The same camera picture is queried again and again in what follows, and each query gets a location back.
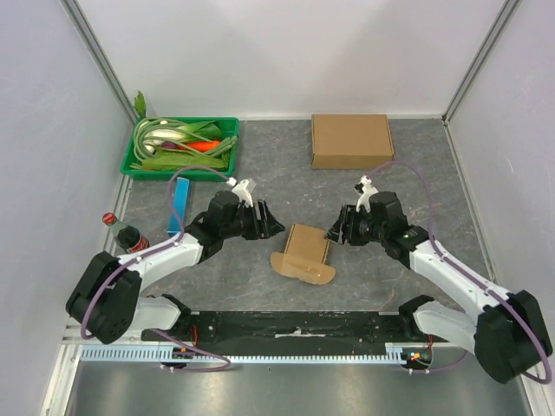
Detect purple cable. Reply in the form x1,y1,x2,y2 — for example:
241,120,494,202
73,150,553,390
80,166,238,374
368,160,554,385

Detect green long beans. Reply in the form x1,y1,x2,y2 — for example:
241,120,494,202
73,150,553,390
132,118,180,164

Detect dark soda bottle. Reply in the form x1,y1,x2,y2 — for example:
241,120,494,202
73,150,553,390
102,212,150,254

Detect large cardboard box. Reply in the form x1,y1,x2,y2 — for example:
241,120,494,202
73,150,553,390
311,114,395,169

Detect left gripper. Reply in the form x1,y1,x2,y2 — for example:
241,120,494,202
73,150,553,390
221,199,285,240

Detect small cardboard box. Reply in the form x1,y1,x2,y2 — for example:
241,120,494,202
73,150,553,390
271,224,336,285

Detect green plastic tray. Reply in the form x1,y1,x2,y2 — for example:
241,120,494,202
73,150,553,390
121,117,239,181

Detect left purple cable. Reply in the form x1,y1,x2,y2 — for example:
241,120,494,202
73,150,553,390
80,166,238,374

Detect green asparagus bundle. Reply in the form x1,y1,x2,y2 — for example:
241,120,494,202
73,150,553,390
205,136,238,158

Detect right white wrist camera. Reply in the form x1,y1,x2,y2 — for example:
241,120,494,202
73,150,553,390
355,175,378,212

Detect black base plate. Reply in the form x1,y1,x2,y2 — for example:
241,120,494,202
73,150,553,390
167,311,428,354

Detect aluminium frame post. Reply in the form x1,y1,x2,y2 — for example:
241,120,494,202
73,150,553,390
441,0,521,127
61,0,138,123

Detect green lettuce leaf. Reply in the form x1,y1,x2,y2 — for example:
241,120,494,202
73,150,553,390
134,153,230,171

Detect blue rectangular box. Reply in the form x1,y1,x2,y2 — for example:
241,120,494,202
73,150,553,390
167,178,190,237

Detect left aluminium frame post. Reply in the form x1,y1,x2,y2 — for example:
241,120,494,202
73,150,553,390
61,0,138,123

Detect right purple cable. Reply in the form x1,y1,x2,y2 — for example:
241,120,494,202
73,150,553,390
368,160,554,385

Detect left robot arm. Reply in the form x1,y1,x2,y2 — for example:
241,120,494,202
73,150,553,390
65,191,284,344

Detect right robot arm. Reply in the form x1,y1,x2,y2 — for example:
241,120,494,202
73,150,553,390
326,182,553,384

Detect slotted cable duct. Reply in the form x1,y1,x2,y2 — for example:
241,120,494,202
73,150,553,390
80,342,426,365

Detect orange toy carrot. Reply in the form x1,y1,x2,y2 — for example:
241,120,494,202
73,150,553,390
186,140,220,153

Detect white toy radish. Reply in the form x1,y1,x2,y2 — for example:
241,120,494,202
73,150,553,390
142,129,187,154

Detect right aluminium frame post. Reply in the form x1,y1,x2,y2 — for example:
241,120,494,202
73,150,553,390
441,0,521,127

